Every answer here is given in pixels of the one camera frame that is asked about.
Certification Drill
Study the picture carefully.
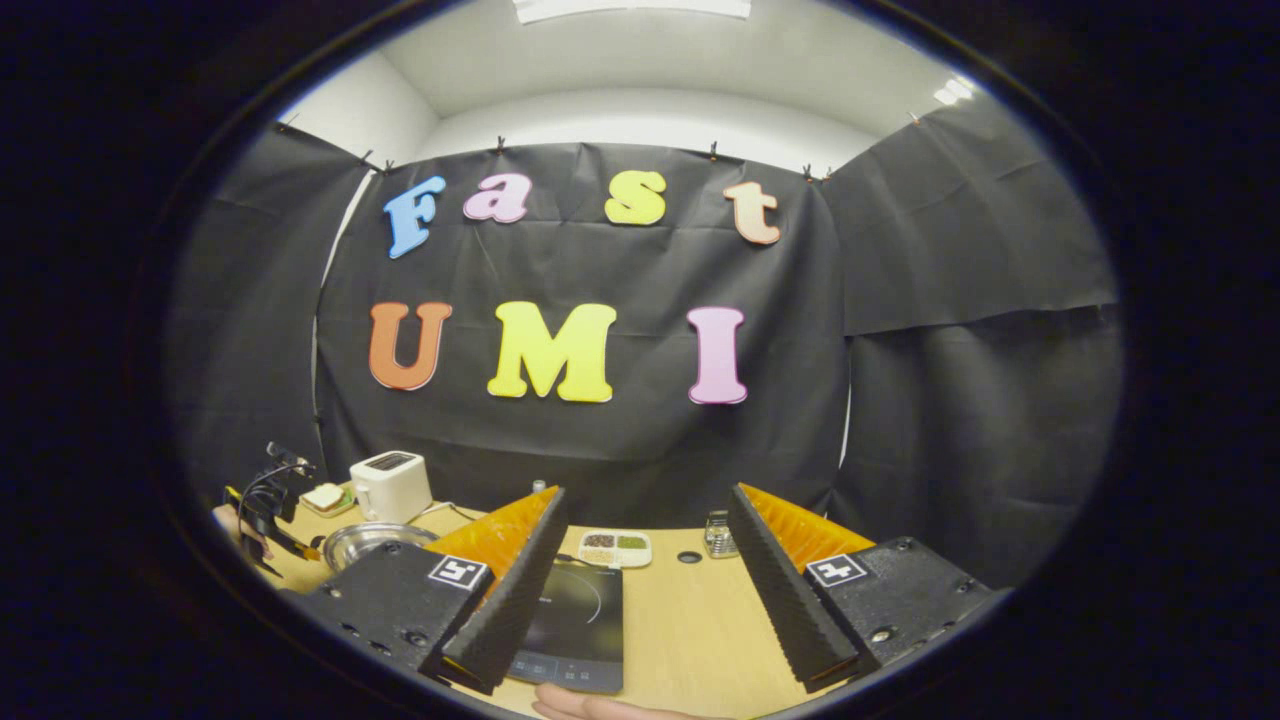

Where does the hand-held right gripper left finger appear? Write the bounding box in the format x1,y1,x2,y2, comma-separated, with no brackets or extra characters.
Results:
280,486,569,697

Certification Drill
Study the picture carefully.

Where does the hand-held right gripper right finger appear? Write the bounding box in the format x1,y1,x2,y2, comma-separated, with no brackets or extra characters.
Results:
728,483,1011,694

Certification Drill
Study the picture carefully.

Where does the stainless steel pot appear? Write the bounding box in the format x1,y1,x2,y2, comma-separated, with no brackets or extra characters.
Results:
320,522,441,573

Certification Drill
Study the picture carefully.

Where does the black induction cooktop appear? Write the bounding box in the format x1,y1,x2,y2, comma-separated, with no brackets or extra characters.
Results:
505,560,625,695

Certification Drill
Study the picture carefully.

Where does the small green plate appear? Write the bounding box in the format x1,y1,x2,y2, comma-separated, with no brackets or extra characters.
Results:
300,485,357,519

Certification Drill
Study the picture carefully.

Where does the white divided bean tray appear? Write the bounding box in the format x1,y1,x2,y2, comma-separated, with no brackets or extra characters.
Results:
578,529,653,569

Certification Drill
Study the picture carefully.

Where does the white toaster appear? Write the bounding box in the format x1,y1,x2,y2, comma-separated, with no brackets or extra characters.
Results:
349,451,434,525

